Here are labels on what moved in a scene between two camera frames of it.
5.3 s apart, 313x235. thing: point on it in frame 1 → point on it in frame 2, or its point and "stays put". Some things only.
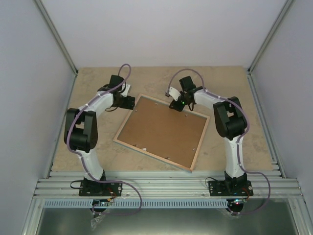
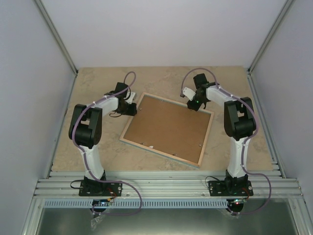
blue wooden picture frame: x=116 y=140 → x=139 y=104
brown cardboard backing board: x=156 y=128 stays put
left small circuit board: x=101 y=202 stays put
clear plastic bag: x=94 y=221 stays put
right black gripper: x=176 y=107 → x=193 y=106
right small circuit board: x=237 y=201 stays put
